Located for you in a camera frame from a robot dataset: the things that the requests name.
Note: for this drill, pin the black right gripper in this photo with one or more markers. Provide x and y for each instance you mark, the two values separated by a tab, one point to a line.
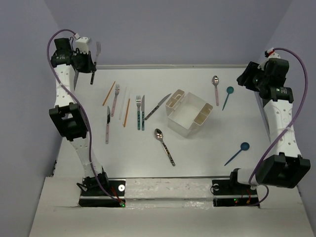
252	69

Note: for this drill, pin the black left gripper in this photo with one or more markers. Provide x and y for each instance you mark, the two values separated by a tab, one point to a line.
89	65

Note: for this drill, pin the black-handled fork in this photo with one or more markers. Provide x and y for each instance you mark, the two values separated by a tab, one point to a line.
98	52

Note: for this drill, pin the teal plastic spoon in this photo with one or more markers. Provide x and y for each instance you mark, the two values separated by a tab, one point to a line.
229	91
243	147

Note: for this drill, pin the orange chopstick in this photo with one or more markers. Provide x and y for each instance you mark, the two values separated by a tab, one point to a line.
106	98
126	113

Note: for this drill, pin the pink-handled fork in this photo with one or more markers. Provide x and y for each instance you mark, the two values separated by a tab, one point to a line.
117	90

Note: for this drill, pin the pink-handled spoon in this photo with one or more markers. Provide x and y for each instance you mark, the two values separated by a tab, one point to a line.
215	82

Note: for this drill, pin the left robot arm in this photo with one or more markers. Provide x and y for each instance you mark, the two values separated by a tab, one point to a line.
68	114

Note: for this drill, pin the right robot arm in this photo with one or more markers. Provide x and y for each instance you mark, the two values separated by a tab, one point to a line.
283	164

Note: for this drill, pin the white chopstick left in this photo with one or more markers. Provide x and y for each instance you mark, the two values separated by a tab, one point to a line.
122	104

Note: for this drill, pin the white utensil caddy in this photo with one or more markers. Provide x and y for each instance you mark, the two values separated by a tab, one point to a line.
186	113

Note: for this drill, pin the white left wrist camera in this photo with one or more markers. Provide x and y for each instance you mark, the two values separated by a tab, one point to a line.
82	44

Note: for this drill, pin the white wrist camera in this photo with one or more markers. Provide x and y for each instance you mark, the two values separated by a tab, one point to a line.
82	44
270	53

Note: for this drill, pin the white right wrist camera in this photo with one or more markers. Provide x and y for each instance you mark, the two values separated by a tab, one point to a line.
270	53

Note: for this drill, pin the pink-handled knife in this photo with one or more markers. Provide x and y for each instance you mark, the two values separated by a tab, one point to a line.
108	124

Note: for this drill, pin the teal-handled fork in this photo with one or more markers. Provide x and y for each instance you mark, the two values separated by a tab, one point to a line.
138	104

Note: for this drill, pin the teal-handled knife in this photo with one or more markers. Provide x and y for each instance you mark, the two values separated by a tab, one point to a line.
143	112

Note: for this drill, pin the black-handled knife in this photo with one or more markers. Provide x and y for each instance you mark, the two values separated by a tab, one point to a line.
157	106

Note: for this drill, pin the black-handled spoon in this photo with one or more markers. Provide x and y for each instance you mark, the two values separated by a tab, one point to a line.
159	136

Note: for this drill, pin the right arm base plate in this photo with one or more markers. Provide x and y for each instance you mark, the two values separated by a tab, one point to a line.
226	194

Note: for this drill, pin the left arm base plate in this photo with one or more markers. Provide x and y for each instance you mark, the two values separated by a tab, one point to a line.
95	197

